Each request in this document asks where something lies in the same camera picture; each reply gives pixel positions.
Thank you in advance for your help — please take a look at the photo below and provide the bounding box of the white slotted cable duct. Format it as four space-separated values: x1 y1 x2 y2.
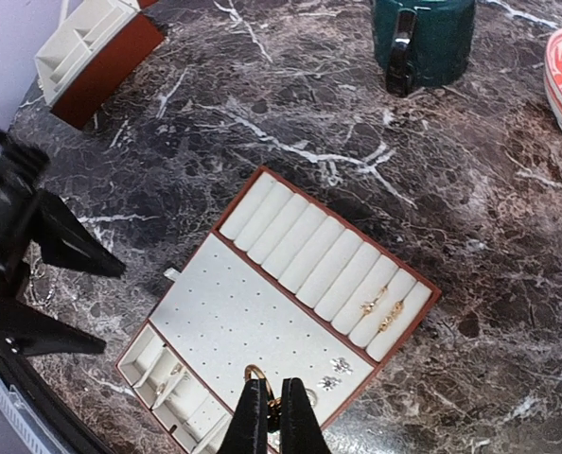
0 378 75 454

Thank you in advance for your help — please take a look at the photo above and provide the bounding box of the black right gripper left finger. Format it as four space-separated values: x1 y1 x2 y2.
218 378 268 454

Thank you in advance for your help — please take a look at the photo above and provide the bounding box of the red open jewelry box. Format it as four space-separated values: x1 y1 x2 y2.
34 0 164 130

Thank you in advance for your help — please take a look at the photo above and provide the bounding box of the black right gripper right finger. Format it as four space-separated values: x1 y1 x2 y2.
280 377 331 454

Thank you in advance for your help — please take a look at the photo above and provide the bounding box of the silver flower stud earring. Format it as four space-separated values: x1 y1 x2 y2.
330 357 353 375

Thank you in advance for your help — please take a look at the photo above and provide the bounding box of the red jewelry tray insert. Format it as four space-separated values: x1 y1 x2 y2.
116 167 441 453

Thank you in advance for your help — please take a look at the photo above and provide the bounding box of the gold ring in tray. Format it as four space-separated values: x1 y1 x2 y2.
378 300 405 335
360 284 390 316

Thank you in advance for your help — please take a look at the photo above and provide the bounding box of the silver chain necklace on table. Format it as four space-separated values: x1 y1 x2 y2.
25 240 81 318

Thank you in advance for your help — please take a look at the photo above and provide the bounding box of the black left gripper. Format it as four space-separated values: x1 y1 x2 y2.
0 131 126 357

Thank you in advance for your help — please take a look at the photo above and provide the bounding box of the dark green mug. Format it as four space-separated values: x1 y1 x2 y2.
370 0 476 97

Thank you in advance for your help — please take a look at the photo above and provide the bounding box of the gold hoop earring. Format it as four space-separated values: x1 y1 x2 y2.
244 364 282 418

